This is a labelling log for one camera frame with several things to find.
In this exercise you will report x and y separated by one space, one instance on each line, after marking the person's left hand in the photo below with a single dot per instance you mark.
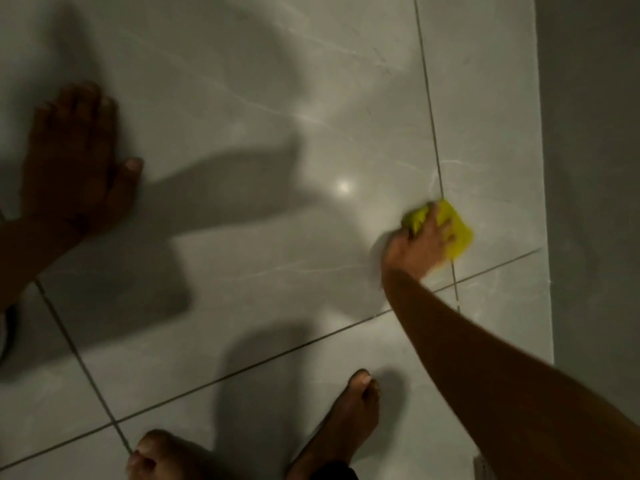
70 169

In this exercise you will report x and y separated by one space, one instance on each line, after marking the person's right hand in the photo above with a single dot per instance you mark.
415 252

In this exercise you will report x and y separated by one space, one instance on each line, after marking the person's left middle finger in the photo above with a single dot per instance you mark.
87 109

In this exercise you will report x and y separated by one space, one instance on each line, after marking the person's right fingers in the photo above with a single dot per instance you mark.
432 227

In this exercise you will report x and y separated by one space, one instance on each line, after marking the person's left little finger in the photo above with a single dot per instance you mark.
41 127

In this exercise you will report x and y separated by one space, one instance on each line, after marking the person's left thumb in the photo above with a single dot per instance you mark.
126 187

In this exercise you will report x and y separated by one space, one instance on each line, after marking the yellow cleaning cloth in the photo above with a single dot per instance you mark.
457 229

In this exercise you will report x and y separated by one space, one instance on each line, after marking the person's right forearm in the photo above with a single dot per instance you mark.
500 389

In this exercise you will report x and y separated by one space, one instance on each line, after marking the person's left forearm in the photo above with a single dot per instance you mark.
27 254

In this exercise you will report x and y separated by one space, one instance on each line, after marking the person's right foot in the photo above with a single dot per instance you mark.
340 424

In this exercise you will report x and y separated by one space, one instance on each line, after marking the person's foot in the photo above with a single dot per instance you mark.
160 459
340 424

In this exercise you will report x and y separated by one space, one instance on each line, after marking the person's left foot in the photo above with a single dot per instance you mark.
160 459

